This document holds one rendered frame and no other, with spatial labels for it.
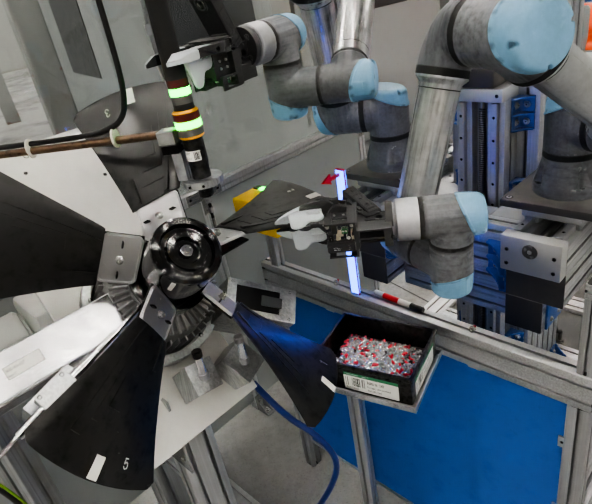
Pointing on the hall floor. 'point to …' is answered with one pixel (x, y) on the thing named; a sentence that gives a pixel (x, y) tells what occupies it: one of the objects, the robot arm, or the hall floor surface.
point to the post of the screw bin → (363, 449)
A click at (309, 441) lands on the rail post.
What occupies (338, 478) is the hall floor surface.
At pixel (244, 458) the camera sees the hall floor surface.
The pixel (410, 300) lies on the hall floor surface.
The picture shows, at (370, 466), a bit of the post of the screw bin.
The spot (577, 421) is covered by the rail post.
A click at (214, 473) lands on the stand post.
